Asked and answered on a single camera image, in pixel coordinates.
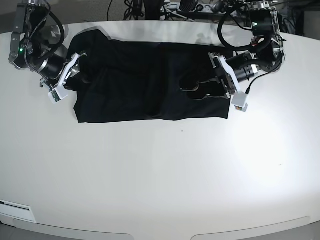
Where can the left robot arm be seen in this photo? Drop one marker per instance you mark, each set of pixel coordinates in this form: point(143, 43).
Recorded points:
point(265, 52)

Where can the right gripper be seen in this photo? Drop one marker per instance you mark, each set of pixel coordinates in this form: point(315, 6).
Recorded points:
point(70, 71)

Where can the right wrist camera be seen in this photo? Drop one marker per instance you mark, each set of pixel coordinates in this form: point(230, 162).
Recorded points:
point(57, 94)

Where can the black T-shirt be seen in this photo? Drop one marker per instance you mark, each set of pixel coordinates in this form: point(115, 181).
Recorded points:
point(133, 81)

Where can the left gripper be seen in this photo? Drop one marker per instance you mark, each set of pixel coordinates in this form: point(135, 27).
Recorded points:
point(225, 75)

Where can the white label plate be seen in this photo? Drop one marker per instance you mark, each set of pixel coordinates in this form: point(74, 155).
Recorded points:
point(17, 211)

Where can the white power strip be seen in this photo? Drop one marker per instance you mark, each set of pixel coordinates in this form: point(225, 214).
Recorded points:
point(207, 8)

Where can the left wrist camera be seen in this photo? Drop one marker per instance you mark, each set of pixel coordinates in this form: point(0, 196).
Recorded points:
point(240, 101)

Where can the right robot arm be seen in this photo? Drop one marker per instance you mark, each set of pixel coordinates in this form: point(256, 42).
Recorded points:
point(29, 49)

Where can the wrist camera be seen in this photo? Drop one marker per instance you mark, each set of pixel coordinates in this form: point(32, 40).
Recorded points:
point(57, 94)
point(240, 101)

